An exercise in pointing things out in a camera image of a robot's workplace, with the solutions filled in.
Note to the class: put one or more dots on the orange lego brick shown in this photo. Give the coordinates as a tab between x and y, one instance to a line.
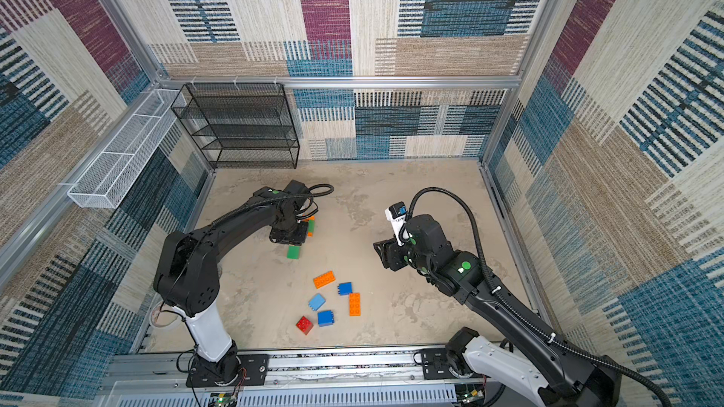
354	305
324	280
310	226

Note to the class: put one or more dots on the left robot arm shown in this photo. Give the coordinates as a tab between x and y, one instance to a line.
188	279

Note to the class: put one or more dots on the light blue lego brick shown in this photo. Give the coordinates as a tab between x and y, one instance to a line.
317	302

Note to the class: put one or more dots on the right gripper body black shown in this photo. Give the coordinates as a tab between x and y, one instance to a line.
386	253

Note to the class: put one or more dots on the dark green lego brick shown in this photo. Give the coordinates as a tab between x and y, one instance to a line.
294	252

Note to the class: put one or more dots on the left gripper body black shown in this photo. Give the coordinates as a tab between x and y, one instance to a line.
295	234

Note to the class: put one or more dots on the white wire mesh basket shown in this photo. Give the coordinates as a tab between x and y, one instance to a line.
112	174

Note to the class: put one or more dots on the circuit board with leds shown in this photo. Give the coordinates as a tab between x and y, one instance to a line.
467	395

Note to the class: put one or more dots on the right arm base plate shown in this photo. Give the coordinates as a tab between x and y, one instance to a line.
434	363

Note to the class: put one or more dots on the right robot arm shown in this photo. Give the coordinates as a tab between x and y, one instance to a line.
536	369

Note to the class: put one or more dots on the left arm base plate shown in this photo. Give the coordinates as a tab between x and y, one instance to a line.
233	370

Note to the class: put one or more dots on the white cable duct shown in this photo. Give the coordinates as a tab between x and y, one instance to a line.
436	395

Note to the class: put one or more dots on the red lego brick left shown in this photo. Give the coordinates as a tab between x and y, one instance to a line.
304	325

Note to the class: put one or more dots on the black wire mesh shelf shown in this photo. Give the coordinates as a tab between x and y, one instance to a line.
239	125

